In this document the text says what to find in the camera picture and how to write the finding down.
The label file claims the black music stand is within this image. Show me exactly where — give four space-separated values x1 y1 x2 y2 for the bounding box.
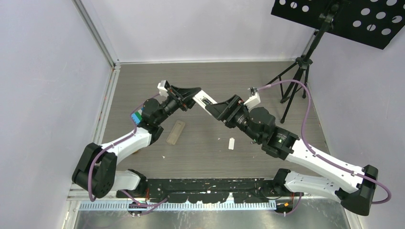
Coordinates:
262 0 405 124

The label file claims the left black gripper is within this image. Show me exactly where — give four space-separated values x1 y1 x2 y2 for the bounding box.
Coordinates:
155 86 203 125

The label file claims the perforated metal cable tray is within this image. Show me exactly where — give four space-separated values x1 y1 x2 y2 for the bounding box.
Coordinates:
78 200 277 211

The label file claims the white remote control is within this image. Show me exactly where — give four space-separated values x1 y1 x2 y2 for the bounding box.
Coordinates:
193 90 217 113

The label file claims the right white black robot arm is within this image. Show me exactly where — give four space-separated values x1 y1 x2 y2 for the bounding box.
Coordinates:
202 95 378 216

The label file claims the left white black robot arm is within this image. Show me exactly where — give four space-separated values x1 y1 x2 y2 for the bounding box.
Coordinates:
72 81 201 201

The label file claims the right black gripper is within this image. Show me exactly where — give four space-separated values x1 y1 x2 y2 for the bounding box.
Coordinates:
205 94 262 143

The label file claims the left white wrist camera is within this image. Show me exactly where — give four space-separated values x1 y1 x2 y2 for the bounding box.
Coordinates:
157 80 170 97

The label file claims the translucent beige remote cover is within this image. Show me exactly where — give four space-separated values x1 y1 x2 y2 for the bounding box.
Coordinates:
166 120 186 145

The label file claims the blue white green toy brick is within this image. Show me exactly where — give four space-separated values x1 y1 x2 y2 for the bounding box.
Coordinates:
130 109 142 125

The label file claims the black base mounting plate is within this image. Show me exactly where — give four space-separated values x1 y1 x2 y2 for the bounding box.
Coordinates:
126 178 298 204

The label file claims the white battery cover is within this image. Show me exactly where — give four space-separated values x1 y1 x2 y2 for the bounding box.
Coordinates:
228 137 235 150

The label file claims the aluminium corner frame post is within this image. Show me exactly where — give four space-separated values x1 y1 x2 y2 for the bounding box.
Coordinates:
72 0 119 69

